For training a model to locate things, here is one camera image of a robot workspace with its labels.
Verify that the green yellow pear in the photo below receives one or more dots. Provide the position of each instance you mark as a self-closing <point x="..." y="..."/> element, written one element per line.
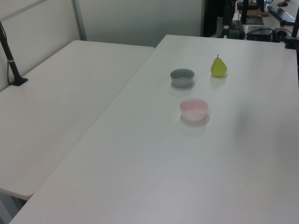
<point x="218" y="68"/>

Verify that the pink plastic bowl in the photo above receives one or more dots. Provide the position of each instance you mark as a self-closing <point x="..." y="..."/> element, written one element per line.
<point x="194" y="113"/>

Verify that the gray plastic bowl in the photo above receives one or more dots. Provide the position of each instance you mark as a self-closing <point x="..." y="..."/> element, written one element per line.
<point x="182" y="79"/>

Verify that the white side table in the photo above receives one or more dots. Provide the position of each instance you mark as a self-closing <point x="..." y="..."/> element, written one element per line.
<point x="58" y="105"/>

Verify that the gray control box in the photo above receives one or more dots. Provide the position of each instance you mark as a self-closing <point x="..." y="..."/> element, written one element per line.
<point x="233" y="30"/>

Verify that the black electronics box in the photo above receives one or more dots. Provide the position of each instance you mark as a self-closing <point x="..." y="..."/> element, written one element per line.
<point x="259" y="33"/>

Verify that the black monitor stand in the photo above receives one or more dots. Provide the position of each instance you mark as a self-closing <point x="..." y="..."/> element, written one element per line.
<point x="253" y="20"/>

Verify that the brown desk board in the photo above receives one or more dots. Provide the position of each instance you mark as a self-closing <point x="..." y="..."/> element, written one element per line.
<point x="259" y="12"/>

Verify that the black keyboard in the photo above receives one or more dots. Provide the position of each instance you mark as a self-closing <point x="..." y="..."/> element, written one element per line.
<point x="281" y="12"/>

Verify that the black computer mouse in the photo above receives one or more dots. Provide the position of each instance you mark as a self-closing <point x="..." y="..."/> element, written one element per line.
<point x="282" y="3"/>

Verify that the gray partition post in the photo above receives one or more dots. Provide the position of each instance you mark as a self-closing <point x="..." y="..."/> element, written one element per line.
<point x="80" y="21"/>

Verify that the black camera pole with base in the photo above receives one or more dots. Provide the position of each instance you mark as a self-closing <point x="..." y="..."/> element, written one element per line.
<point x="11" y="63"/>

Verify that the black clamped camera stand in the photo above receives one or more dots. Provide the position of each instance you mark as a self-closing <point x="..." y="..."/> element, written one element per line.
<point x="293" y="35"/>

